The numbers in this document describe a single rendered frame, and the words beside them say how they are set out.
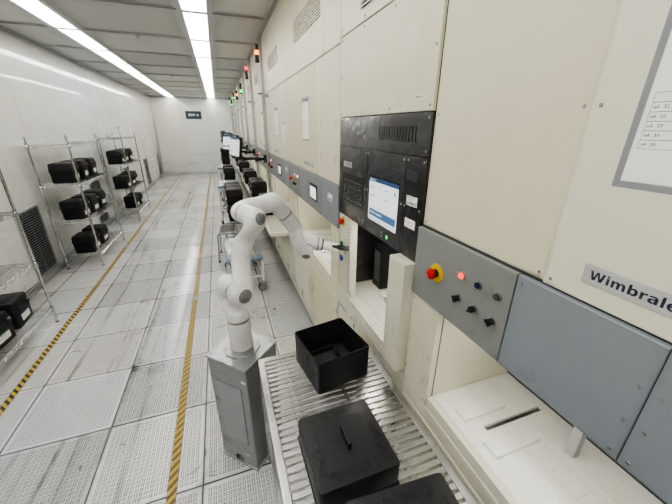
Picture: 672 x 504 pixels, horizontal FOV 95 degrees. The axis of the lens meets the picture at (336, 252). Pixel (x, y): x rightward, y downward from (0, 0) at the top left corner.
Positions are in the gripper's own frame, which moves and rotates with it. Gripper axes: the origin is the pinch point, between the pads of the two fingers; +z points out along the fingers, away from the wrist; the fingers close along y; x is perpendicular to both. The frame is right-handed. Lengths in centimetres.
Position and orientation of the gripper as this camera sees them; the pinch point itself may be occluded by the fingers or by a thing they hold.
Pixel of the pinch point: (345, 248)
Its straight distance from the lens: 193.6
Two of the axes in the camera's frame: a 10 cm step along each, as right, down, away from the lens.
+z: 9.7, 1.6, 1.9
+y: 1.9, 0.4, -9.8
